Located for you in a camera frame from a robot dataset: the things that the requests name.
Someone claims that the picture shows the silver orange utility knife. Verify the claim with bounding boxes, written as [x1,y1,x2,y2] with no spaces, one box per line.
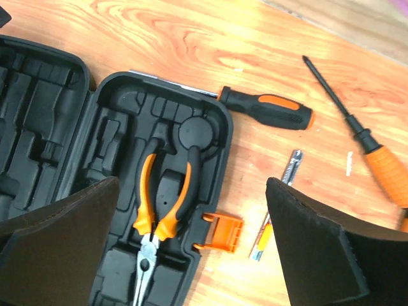
[249,150,303,261]

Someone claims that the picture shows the orange grid handle tool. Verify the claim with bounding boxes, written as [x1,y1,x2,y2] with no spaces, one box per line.
[302,55,408,210]

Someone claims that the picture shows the small orange black screwdriver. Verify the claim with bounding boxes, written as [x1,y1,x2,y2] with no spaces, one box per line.
[398,208,408,233]

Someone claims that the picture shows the black orange screwdriver handle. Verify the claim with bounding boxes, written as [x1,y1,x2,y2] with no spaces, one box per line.
[130,69,314,130]

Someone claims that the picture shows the black plastic tool case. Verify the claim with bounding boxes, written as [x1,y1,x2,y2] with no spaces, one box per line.
[1,36,233,305]

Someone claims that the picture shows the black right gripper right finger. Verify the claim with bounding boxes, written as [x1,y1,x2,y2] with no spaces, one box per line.
[266,178,407,305]

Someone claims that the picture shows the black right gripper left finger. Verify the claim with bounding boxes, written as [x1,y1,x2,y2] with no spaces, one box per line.
[1,177,119,305]

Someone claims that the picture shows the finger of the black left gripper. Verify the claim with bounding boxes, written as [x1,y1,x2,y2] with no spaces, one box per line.
[0,6,12,28]

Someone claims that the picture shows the orange black pliers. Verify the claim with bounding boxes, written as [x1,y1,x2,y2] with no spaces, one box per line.
[133,137,201,305]

